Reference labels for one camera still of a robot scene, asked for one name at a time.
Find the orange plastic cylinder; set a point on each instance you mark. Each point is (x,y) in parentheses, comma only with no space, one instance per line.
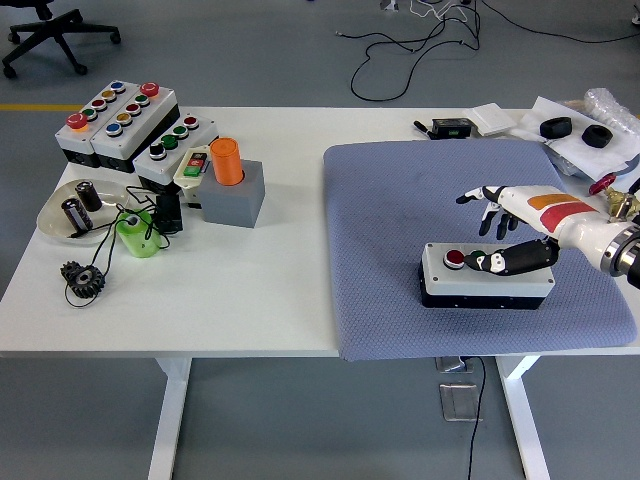
(225,162)

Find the blue-grey textured mat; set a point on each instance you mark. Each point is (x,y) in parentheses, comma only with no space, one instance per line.
(400,225)

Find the green plastic cylinder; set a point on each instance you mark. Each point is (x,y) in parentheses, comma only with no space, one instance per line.
(140,240)

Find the white table leg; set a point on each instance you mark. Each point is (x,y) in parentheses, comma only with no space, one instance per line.
(167,425)
(525,425)

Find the black device with green connector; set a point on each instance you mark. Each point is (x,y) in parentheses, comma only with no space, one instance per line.
(450,127)

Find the metal floor socket box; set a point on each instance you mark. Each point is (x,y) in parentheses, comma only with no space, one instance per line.
(450,365)

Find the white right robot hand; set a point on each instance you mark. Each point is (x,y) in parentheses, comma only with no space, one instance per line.
(560,215)

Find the five-button box with mushroom button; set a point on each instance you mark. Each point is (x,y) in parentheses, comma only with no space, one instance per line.
(150,117)
(67,142)

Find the metal floor socket plate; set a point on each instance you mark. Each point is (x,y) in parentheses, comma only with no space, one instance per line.
(457,402)

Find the black office chair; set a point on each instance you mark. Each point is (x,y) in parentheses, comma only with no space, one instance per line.
(52,30)

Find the short black antenna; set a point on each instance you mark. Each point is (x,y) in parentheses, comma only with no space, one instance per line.
(422,127)

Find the black power adapter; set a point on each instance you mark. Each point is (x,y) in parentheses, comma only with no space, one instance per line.
(170,215)

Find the cream red-green switch box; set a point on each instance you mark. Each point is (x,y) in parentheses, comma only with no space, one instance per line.
(192,162)

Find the silver metal bowl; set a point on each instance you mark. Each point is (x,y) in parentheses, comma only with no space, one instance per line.
(55,215)

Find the black cylindrical capacitor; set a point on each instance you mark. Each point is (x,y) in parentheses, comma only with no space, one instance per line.
(90,197)
(77,215)

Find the white foam sheet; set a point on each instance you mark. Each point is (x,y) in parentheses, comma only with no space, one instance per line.
(575,150)

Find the white four-control button box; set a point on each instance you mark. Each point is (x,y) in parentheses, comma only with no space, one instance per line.
(480,287)
(150,169)

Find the white wall switch plate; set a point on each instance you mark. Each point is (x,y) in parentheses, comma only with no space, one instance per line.
(492,117)

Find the grey block with hole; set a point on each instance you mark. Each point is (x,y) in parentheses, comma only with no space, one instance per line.
(230,207)

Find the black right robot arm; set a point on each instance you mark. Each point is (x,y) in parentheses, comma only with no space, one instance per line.
(631,260)

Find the white floor bracket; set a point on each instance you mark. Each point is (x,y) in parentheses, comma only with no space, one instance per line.
(389,4)

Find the black metal gear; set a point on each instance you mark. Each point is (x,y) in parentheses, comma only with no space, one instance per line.
(75,282)

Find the clear bubble wrap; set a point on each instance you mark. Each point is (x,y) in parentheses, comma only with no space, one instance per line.
(605,105)

